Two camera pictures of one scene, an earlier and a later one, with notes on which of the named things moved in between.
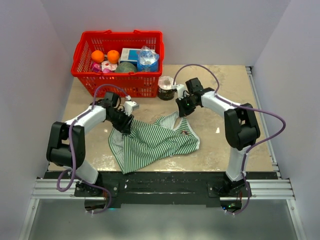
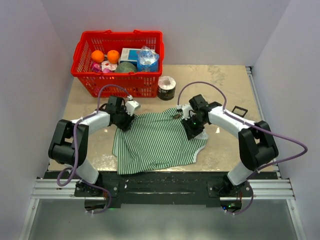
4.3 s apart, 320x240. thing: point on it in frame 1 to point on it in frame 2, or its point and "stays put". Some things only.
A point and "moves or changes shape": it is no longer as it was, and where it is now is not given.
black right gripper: (183, 111) to (191, 132)
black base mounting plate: (164, 189) stays put
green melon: (126, 67) stays put
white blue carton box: (129, 55) stays put
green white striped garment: (147, 143) moves or changes shape
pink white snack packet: (105, 66) stays put
